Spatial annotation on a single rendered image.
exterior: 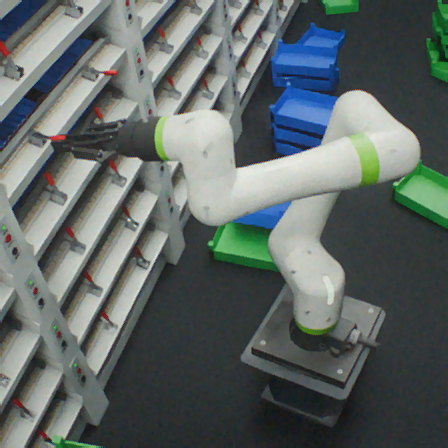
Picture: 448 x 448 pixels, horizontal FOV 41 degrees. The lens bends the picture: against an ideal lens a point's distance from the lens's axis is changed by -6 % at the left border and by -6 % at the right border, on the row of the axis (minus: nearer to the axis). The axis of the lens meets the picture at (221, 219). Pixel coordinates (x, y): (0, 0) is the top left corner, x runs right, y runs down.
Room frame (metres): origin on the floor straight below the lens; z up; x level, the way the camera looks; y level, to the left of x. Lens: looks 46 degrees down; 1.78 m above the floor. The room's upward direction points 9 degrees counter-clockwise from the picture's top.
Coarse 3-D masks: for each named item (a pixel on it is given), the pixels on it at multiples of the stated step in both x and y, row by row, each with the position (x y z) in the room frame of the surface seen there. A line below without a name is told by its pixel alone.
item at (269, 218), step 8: (272, 208) 1.69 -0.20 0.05; (280, 208) 1.57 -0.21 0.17; (248, 216) 1.59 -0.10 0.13; (256, 216) 1.58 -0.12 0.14; (264, 216) 1.57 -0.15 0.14; (272, 216) 1.56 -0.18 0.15; (280, 216) 1.54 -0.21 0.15; (248, 224) 1.58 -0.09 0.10; (256, 224) 1.57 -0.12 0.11; (264, 224) 1.56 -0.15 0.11; (272, 224) 1.54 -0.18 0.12
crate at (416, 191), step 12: (420, 168) 1.80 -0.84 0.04; (408, 180) 1.78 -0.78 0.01; (420, 180) 1.77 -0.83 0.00; (432, 180) 1.76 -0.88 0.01; (444, 180) 1.72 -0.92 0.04; (396, 192) 1.68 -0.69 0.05; (408, 192) 1.71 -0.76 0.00; (420, 192) 1.70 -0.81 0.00; (432, 192) 1.69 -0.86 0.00; (444, 192) 1.68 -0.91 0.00; (408, 204) 1.63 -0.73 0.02; (420, 204) 1.59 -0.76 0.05; (432, 204) 1.63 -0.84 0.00; (444, 204) 1.62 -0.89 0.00; (432, 216) 1.55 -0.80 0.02; (444, 216) 1.51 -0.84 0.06
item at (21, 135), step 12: (96, 48) 1.48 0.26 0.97; (84, 60) 1.43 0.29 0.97; (96, 60) 1.45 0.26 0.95; (72, 72) 1.38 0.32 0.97; (60, 84) 1.33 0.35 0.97; (48, 96) 1.28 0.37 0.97; (48, 108) 1.25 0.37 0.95; (36, 120) 1.20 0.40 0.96; (24, 132) 1.16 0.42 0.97; (12, 144) 1.12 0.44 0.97; (24, 144) 1.13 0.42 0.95; (0, 156) 1.08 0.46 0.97; (0, 168) 1.06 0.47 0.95
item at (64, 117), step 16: (96, 32) 1.55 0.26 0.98; (112, 32) 1.54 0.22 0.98; (112, 48) 1.52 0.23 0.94; (96, 64) 1.45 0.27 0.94; (112, 64) 1.45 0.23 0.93; (96, 80) 1.38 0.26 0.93; (64, 96) 1.31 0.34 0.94; (80, 96) 1.32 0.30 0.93; (64, 112) 1.26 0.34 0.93; (80, 112) 1.30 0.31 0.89; (48, 128) 1.20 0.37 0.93; (64, 128) 1.22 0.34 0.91; (32, 144) 1.14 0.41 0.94; (48, 144) 1.15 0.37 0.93; (16, 160) 1.09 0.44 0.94; (32, 160) 1.10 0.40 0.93; (0, 176) 1.05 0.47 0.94; (16, 176) 1.05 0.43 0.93; (32, 176) 1.08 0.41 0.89; (16, 192) 1.02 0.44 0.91
